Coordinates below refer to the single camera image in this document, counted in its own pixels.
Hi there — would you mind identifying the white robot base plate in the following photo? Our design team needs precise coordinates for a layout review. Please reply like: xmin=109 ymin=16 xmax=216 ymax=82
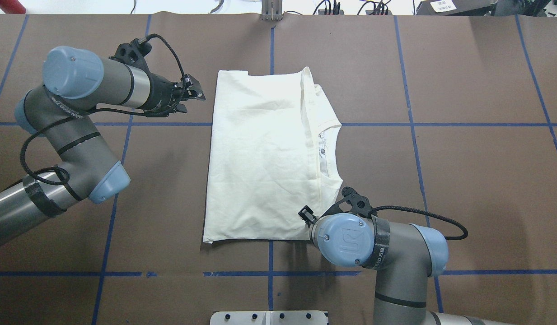
xmin=210 ymin=310 xmax=329 ymax=325

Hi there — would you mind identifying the aluminium frame post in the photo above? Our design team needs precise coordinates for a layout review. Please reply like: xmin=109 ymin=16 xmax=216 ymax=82
xmin=261 ymin=0 xmax=284 ymax=21

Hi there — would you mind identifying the red water bottle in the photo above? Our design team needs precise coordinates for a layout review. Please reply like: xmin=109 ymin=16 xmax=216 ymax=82
xmin=0 ymin=0 xmax=27 ymax=14

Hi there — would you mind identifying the white cotton t-shirt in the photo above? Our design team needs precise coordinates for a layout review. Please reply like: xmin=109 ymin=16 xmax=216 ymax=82
xmin=202 ymin=67 xmax=343 ymax=244

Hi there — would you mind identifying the small connector board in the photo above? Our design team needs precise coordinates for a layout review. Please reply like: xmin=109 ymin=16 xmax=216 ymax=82
xmin=313 ymin=0 xmax=344 ymax=16
xmin=356 ymin=0 xmax=392 ymax=16

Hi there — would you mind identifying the black power adapter box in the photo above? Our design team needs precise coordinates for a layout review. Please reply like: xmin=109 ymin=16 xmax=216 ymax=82
xmin=415 ymin=0 xmax=497 ymax=16

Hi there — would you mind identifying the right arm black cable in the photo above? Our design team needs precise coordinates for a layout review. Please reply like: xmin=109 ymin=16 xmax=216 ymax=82
xmin=369 ymin=205 xmax=468 ymax=241

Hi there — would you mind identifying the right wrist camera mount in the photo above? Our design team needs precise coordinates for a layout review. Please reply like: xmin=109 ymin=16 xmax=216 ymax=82
xmin=322 ymin=186 xmax=377 ymax=219

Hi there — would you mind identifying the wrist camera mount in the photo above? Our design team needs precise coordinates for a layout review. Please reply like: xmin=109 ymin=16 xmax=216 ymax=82
xmin=322 ymin=186 xmax=377 ymax=219
xmin=109 ymin=37 xmax=152 ymax=71

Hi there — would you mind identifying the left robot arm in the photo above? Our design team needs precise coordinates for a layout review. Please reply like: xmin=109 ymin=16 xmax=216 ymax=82
xmin=0 ymin=37 xmax=205 ymax=246

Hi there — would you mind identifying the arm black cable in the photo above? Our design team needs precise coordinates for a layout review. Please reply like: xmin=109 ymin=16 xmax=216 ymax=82
xmin=19 ymin=33 xmax=191 ymax=186
xmin=369 ymin=205 xmax=468 ymax=241

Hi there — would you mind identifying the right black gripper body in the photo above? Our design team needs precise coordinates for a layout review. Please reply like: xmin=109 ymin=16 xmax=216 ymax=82
xmin=309 ymin=215 xmax=326 ymax=231

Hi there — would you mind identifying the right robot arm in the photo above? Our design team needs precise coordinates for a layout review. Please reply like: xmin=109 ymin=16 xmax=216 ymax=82
xmin=299 ymin=200 xmax=494 ymax=325

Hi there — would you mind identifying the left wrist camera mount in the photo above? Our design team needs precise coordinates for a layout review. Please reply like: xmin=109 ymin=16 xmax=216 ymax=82
xmin=109 ymin=37 xmax=152 ymax=71

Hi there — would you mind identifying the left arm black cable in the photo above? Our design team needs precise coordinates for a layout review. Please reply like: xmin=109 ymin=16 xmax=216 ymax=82
xmin=19 ymin=33 xmax=191 ymax=186

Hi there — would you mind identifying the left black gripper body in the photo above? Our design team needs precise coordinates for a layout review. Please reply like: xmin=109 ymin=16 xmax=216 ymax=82
xmin=147 ymin=73 xmax=183 ymax=116

